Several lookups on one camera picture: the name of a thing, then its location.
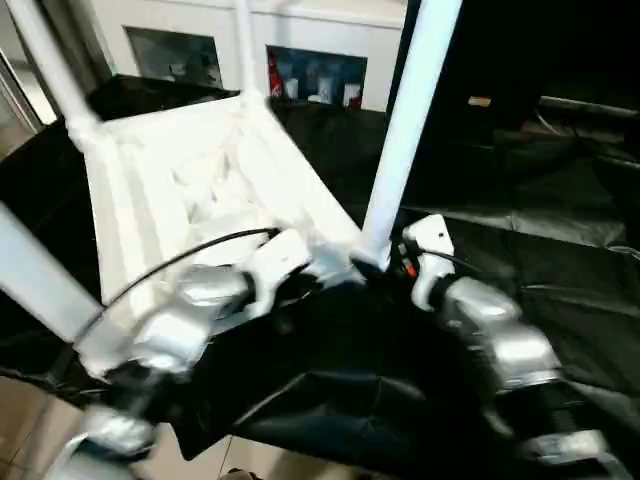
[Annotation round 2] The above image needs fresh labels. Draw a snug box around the grey curtain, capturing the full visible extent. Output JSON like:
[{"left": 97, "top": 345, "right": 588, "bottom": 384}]
[{"left": 64, "top": 0, "right": 119, "bottom": 84}]

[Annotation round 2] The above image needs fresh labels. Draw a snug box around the white plastic table leg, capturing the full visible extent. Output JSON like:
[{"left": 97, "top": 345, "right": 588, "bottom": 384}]
[
  {"left": 352, "top": 0, "right": 464, "bottom": 269},
  {"left": 7, "top": 0, "right": 106, "bottom": 151},
  {"left": 232, "top": 0, "right": 266, "bottom": 109},
  {"left": 0, "top": 202, "right": 104, "bottom": 344}
]

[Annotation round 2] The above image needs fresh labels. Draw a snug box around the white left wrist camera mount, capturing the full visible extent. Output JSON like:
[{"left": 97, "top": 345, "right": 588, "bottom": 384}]
[{"left": 244, "top": 228, "right": 314, "bottom": 319}]

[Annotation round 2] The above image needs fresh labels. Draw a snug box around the white plastic table top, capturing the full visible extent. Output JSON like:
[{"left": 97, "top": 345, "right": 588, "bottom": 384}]
[{"left": 64, "top": 94, "right": 371, "bottom": 379}]

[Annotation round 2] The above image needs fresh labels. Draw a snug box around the black table mat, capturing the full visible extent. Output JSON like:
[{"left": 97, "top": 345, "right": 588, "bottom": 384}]
[{"left": 0, "top": 74, "right": 640, "bottom": 474}]

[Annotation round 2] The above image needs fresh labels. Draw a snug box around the white glass-door cabinet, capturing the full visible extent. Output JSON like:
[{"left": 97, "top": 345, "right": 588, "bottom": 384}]
[{"left": 94, "top": 0, "right": 409, "bottom": 114}]

